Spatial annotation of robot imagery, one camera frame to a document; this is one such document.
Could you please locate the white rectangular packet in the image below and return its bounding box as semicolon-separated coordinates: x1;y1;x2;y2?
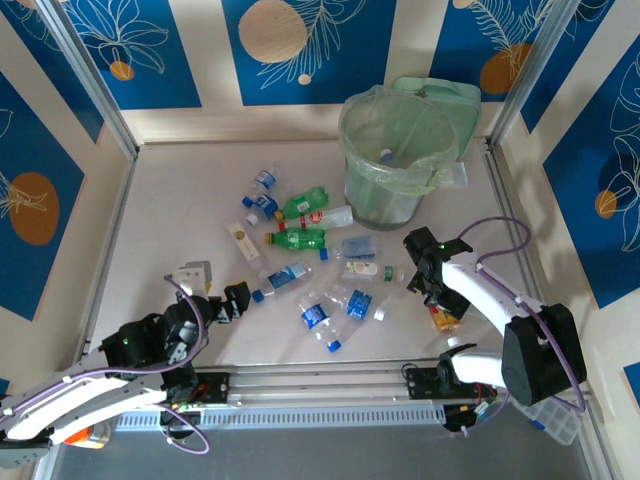
224;222;265;262

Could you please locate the clear tea bottle green band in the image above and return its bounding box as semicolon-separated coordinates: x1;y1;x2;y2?
342;259;407;284

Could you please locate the blue-capped clear bottle blue label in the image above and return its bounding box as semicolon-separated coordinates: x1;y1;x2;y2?
298;292;344;354

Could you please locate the green plastic bottle yellow cap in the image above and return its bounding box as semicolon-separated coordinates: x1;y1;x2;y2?
263;227;327;250

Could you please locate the clear bottle red label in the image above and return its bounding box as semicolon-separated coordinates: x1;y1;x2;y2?
277;204;355;232

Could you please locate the transparent plastic waste bin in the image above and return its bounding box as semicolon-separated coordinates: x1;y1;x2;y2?
338;83;462;233

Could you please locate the green plastic bin liner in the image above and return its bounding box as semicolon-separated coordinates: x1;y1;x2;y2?
338;83;462;199

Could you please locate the green bin lid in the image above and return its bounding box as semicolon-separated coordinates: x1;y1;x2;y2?
389;75;484;162

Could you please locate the white-capped clear bottle blue label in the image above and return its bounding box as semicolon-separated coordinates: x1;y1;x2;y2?
324;283;389;322

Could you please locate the crushed clear bottle pale label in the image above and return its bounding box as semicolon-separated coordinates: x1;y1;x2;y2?
318;235;377;262

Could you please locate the small clear plastic box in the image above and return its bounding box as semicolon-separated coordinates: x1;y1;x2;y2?
439;160;471;189

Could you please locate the blue-capped bottle dark blue label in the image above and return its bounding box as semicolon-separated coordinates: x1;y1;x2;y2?
241;192;281;220

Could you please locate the orange-capped jar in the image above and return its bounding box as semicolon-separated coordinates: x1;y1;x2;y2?
64;424;112;451

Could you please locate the green bottle with white sticker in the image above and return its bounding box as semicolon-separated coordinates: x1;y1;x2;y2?
273;184;331;221

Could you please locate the small clear bottle blue label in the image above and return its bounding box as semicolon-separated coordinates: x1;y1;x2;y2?
252;167;280;194

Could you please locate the clear compartment organizer box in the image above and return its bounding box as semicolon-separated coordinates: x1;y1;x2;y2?
514;394;584;446

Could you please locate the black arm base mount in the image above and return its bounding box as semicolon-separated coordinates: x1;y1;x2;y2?
192;372;231;404
405;367;501;401

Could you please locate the aluminium side rail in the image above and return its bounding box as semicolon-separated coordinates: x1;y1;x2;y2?
479;139;571;361
72;147;141;371

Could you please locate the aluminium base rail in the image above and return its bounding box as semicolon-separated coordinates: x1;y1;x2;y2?
49;357;594;407

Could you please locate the grey slotted cable duct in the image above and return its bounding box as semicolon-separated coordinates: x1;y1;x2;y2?
115;403;447;429

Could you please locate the aluminium frame post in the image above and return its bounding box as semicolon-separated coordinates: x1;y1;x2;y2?
34;0;140;159
488;0;584;149

